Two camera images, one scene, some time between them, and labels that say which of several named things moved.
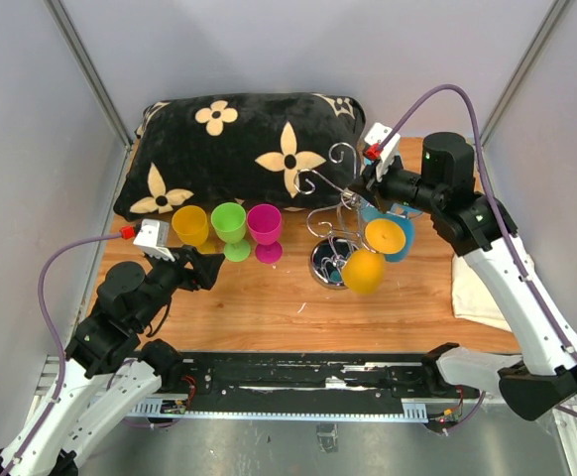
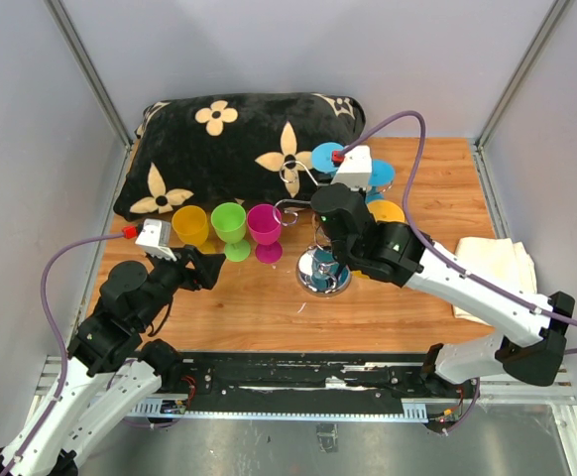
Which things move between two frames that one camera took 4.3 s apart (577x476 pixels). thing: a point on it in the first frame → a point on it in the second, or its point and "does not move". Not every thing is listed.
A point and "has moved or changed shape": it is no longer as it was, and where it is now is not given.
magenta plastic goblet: [264, 223] does not move
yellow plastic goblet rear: [191, 225] does not move
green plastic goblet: [229, 220] does not move
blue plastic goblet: [371, 213] → [321, 157]
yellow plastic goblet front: [363, 270] has moved or changed shape
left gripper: [206, 271] does not move
